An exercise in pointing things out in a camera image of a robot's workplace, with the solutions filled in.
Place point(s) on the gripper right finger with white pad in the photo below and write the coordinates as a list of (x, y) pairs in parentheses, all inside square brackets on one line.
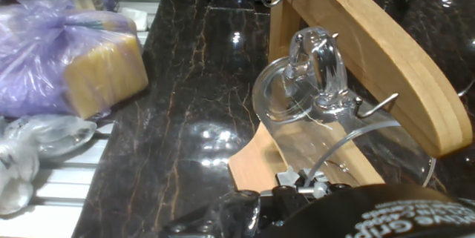
[(318, 190)]

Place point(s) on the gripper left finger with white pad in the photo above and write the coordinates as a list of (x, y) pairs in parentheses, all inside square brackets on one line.
[(289, 176)]

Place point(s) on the clear glass cup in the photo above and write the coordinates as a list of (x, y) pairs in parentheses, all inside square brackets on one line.
[(293, 97)]

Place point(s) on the wooden cup rack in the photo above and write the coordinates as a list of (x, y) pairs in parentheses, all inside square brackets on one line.
[(389, 56)]

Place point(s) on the dark marble board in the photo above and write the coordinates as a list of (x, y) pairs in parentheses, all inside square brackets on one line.
[(185, 101)]

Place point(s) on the small white block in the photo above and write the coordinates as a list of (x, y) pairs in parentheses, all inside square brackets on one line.
[(138, 18)]

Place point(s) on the clear crumpled plastic bag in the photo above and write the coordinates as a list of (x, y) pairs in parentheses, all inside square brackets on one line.
[(44, 138)]

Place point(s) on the purple bag yellow sponge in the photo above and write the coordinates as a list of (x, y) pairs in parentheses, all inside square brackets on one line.
[(44, 56)]

